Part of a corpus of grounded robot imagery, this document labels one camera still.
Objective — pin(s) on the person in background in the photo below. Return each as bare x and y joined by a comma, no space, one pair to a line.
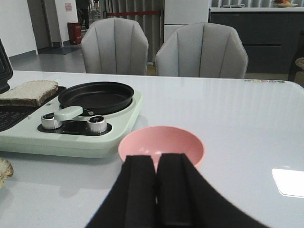
83,5

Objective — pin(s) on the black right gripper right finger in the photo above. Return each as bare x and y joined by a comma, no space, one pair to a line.
187,200

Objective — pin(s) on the pink plastic bowl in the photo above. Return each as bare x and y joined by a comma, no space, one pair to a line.
156,140

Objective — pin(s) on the silver control knob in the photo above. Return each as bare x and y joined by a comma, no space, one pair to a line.
49,122
97,124

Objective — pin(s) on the right silver control knob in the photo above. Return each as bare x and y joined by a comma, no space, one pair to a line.
97,124

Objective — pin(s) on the olive cushion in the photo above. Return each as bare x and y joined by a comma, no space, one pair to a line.
299,62

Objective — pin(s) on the bread slice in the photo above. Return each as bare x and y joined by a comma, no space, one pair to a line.
6,171
29,94

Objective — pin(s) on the mint green breakfast maker base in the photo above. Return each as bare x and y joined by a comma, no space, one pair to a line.
22,131

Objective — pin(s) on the right grey upholstered chair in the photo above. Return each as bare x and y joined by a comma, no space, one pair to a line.
202,50

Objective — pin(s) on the left grey upholstered chair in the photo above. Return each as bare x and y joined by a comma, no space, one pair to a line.
115,46

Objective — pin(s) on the left silver control knob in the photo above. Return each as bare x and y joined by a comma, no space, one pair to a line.
49,122

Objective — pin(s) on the red barrier belt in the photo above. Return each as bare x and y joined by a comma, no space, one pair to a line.
134,13

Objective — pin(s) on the dark grey counter cabinet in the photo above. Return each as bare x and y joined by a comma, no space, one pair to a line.
270,36

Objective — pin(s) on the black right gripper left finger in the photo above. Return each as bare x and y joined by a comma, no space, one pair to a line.
131,202

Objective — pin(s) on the black round frying pan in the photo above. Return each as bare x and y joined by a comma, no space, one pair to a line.
95,98

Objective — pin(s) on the fruit plate on counter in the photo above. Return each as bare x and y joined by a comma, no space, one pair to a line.
283,4

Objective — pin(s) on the white refrigerator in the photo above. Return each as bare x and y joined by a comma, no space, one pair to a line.
183,12

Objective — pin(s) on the red trash bin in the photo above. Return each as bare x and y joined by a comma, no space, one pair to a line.
74,32

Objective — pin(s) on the grey upholstered chair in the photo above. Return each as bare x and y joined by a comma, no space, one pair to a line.
115,46
202,50

